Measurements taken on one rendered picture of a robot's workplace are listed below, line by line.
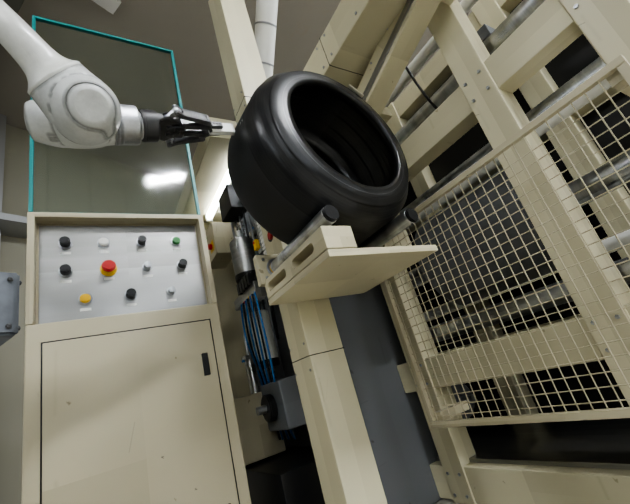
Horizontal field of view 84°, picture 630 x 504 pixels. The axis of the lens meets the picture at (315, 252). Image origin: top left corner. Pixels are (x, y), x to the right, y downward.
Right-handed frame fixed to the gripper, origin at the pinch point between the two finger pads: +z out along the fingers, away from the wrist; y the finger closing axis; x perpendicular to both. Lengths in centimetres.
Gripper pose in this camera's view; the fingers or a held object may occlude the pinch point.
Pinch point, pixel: (221, 129)
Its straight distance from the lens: 104.1
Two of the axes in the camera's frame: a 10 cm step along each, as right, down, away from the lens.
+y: -4.7, 4.2, 7.7
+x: 3.7, 8.9, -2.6
